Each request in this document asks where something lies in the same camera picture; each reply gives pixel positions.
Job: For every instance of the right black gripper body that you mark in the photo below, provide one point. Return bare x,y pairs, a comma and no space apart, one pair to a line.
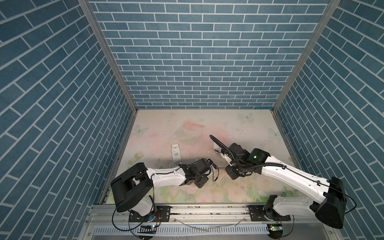
234,170

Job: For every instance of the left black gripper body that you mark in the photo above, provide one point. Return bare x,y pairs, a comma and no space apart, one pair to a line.
201,181

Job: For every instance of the white remote control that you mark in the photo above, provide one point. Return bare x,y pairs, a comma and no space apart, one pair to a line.
176,153

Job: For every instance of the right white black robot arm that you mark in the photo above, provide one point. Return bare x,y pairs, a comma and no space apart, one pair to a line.
325,199

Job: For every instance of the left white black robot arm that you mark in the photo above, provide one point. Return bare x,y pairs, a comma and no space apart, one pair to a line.
131,189

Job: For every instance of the white vented strip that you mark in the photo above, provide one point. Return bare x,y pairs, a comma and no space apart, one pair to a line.
185,231

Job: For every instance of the left controller board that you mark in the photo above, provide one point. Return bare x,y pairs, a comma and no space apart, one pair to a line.
146,232

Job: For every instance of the controller board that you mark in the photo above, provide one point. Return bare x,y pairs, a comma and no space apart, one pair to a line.
275,231
146,232

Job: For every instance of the right controller board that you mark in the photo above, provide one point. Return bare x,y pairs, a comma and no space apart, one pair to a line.
275,231

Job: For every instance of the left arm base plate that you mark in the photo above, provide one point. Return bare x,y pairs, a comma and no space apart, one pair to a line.
159,214

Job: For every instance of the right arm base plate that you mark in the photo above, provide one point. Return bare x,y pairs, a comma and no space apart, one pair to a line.
260,213

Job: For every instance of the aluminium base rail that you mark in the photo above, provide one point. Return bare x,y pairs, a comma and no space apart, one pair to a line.
193,214

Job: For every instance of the right aluminium corner post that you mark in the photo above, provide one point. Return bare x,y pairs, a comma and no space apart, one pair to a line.
318,30

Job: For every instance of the aluminium corner post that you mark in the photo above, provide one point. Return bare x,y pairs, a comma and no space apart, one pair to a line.
318,30
99,35

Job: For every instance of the left aluminium corner post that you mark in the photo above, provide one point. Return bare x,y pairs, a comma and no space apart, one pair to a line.
99,35

